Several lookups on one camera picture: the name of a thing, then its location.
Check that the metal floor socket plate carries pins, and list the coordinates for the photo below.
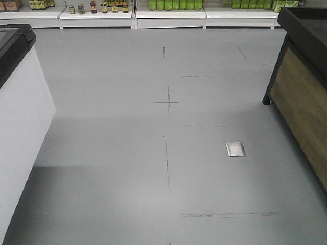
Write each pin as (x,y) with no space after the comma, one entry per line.
(235,149)

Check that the white chest freezer black lid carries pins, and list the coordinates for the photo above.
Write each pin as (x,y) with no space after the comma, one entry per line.
(27,110)

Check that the white supermarket shelving unit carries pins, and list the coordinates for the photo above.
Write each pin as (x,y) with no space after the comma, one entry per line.
(141,17)

